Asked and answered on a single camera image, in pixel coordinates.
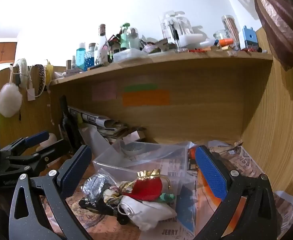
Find silver glitter pouch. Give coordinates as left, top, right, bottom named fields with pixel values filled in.
left=82, top=174, right=112, bottom=200

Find clear glass bottle with cork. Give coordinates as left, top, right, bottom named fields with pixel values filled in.
left=96, top=24, right=110, bottom=65

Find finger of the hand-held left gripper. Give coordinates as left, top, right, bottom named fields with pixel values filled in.
left=0, top=139, right=71, bottom=178
left=0, top=130, right=50, bottom=157

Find blue liquid bottle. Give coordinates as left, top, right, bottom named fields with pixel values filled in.
left=76, top=42, right=86, bottom=71

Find small white bottle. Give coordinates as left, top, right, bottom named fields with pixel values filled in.
left=38, top=132, right=59, bottom=153

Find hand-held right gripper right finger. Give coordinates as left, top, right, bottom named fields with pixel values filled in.
left=193, top=145, right=278, bottom=240

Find blue and white pencil sharpener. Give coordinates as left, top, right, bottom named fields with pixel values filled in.
left=238, top=26, right=259, bottom=51

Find orange sticky note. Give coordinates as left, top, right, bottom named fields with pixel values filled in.
left=123, top=89, right=170, bottom=107

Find white plastic box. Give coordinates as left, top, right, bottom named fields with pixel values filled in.
left=178, top=33, right=203, bottom=50

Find floral patterned cloth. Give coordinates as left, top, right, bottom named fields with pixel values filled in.
left=102, top=184, right=128, bottom=202

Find orange paper sheet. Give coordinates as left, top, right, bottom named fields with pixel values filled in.
left=194, top=177, right=239, bottom=234

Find white fluffy pom-pom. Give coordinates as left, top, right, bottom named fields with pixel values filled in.
left=0, top=82, right=23, bottom=118

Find yellow hanging cloth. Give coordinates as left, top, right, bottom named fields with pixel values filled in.
left=45, top=59, right=55, bottom=86

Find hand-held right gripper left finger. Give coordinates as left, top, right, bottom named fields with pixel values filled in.
left=8, top=144, right=94, bottom=240

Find white drawstring pouch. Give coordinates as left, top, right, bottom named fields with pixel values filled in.
left=118, top=195, right=178, bottom=232

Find clear round-top bottle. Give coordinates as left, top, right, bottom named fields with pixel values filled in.
left=127, top=27, right=140, bottom=51

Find red pouch with gold trim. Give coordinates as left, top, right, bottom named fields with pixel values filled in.
left=123, top=169, right=170, bottom=202

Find brown patterned headband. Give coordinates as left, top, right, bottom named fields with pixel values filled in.
left=33, top=64, right=47, bottom=97

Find small glass jar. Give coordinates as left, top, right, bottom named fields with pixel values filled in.
left=213, top=29, right=231, bottom=47

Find green pump bottle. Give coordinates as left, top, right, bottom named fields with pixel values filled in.
left=119, top=22, right=131, bottom=52

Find clear plastic storage box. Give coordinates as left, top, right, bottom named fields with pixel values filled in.
left=93, top=141, right=188, bottom=193

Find white paper tag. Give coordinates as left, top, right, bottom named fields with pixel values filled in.
left=26, top=87, right=36, bottom=102

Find dark brown curved object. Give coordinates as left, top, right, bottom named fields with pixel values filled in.
left=253, top=0, right=293, bottom=72

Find stack of folded magazines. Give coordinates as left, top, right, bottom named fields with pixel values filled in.
left=68, top=106, right=147, bottom=144

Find pink sticky note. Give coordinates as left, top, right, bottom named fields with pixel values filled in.
left=91, top=81, right=117, bottom=102

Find tall jar with copper contents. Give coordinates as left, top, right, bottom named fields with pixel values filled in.
left=221, top=14, right=239, bottom=50

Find clear acrylic organizer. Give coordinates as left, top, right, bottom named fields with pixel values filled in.
left=158, top=10, right=195, bottom=51

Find green sticky note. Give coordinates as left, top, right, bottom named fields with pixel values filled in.
left=124, top=83, right=159, bottom=92

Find blue card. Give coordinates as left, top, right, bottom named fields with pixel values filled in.
left=176, top=182, right=196, bottom=233

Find teal plastic clip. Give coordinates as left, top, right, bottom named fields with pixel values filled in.
left=158, top=192, right=176, bottom=203

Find white fluffy headband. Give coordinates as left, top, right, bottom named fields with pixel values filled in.
left=12, top=58, right=32, bottom=88

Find wooden cabinet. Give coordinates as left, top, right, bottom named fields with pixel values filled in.
left=0, top=42, right=18, bottom=65

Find wooden desk shelf unit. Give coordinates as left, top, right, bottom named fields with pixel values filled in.
left=48, top=47, right=274, bottom=145

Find white tube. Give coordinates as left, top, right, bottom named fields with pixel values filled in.
left=200, top=39, right=216, bottom=48

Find orange marker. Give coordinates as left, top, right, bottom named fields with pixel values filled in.
left=218, top=38, right=235, bottom=47

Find translucent flat plastic box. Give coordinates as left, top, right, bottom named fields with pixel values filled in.
left=112, top=48, right=148, bottom=63

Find jar of blue beads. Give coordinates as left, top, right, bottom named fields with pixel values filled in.
left=85, top=43, right=96, bottom=71

